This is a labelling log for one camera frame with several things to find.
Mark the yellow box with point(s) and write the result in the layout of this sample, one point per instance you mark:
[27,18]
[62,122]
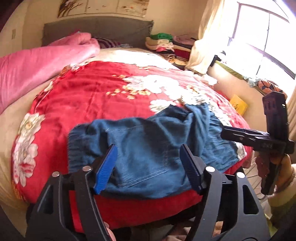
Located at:
[238,104]

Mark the blue denim pants lace trim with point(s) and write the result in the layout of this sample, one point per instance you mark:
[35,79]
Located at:
[148,163]

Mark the floral wall painting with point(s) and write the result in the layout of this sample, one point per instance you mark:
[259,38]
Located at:
[122,7]

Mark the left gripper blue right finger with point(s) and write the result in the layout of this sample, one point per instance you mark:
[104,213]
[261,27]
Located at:
[193,170]

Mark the striped pillow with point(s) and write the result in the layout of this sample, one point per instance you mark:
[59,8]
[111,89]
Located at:
[106,43]

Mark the red floral bedspread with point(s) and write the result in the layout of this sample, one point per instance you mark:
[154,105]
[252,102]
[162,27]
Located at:
[148,113]

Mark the cream curtain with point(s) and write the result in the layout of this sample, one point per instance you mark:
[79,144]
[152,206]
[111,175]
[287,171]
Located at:
[214,29]

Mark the grey padded headboard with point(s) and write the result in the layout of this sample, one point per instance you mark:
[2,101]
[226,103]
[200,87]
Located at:
[123,30]

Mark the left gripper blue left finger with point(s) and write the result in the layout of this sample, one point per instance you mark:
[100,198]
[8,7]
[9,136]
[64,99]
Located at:
[104,169]

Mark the stack of folded clothes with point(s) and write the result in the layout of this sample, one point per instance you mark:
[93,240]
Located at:
[175,49]

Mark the right hand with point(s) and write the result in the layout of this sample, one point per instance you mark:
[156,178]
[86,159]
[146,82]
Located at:
[286,173]

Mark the window with dark frame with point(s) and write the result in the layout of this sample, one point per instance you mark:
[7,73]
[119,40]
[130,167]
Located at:
[262,41]

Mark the orange patterned cushion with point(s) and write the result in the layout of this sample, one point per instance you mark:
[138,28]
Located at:
[268,86]

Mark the pink quilt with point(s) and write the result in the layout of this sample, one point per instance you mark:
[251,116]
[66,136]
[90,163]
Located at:
[24,70]

